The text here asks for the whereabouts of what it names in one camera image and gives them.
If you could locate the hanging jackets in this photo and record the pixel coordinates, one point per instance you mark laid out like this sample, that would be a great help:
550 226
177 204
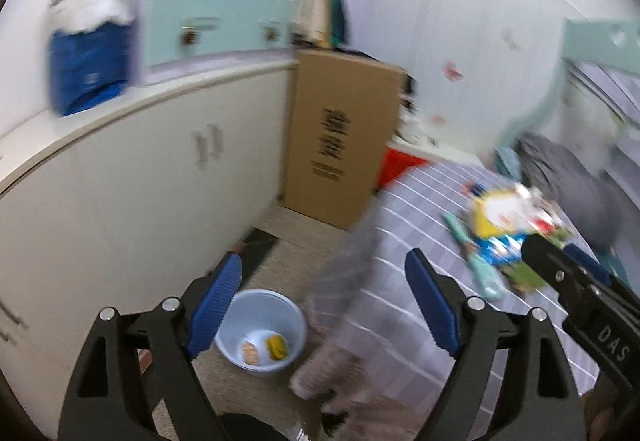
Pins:
320 23

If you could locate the grey folded duvet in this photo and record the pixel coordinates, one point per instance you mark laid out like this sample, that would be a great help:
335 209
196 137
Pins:
590 203

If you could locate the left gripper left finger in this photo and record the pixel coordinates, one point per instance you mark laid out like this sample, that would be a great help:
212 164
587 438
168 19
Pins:
105 399

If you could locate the red storage box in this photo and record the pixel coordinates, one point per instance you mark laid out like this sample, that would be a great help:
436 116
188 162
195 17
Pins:
394 164

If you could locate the pink checked table skirt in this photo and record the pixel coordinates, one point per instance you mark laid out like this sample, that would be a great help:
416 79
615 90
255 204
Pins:
366 396

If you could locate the yellow white snack packet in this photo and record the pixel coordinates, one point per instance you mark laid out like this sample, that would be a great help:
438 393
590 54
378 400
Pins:
519 210

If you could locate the blue snack wrapper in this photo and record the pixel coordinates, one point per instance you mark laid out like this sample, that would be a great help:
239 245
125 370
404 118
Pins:
501 250

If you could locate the black floor mat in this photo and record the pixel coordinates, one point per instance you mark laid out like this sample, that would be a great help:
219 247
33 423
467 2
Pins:
253 249

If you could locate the mint green drawer unit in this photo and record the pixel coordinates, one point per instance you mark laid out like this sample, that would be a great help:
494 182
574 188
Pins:
176 38

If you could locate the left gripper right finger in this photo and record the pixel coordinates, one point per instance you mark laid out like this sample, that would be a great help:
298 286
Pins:
538 399

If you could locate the mint green bunk bed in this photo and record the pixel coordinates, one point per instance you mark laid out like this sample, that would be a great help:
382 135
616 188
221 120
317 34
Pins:
592 109

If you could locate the tall brown cardboard box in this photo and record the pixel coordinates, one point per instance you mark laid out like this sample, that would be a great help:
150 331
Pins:
345 110

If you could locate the long white floor cabinet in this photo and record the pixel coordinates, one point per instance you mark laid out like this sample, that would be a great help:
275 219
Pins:
127 216

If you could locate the white wardrobe doors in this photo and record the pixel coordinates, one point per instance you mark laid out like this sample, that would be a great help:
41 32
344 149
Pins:
479 64

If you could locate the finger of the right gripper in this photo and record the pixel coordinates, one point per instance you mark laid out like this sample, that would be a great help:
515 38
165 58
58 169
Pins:
589 264

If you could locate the light blue trash bin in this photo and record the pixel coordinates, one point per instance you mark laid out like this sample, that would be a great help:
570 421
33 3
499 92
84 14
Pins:
262 333

